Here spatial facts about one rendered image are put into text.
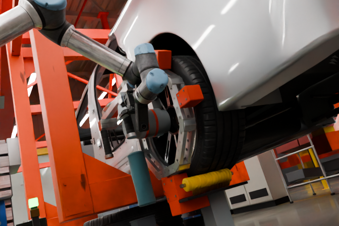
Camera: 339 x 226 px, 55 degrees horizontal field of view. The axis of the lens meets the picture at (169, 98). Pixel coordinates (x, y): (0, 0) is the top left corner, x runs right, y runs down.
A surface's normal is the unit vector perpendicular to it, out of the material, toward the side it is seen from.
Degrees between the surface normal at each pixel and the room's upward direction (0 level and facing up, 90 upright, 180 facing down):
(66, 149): 90
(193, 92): 90
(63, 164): 90
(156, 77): 90
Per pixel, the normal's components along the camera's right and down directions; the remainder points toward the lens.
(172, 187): -0.87, 0.08
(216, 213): 0.43, -0.40
